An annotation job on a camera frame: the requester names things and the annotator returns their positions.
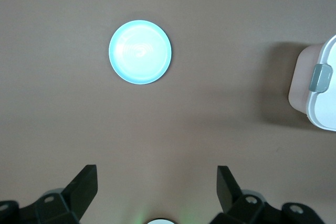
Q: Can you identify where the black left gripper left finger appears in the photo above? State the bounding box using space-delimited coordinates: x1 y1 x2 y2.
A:
0 165 99 224

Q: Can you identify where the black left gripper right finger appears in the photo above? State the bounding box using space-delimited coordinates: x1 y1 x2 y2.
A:
211 165 323 224

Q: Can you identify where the brown table mat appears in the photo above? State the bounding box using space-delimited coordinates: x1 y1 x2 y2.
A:
0 0 336 224

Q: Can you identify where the white lidded pink container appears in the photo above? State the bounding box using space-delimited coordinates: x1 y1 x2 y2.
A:
288 34 336 132

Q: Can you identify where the light blue round plate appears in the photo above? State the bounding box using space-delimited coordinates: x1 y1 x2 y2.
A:
108 19 174 86

